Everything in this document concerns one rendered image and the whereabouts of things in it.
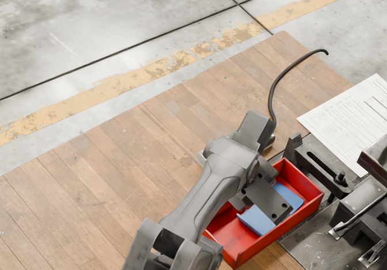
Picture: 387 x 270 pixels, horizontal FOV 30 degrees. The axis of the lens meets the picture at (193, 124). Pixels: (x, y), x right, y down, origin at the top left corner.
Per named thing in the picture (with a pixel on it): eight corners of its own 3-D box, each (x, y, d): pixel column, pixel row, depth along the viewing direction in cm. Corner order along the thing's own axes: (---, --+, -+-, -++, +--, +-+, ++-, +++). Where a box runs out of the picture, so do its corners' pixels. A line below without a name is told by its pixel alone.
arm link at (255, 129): (239, 111, 130) (234, 92, 118) (282, 132, 128) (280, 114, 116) (209, 167, 128) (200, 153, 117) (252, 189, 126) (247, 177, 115)
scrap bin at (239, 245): (194, 229, 147) (198, 212, 143) (278, 173, 160) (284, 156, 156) (234, 270, 142) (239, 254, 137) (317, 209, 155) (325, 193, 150)
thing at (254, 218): (234, 222, 149) (236, 213, 147) (278, 182, 158) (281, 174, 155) (260, 243, 146) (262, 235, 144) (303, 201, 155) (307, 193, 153)
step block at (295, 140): (280, 162, 162) (289, 136, 156) (288, 156, 164) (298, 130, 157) (300, 181, 159) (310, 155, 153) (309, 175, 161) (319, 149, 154)
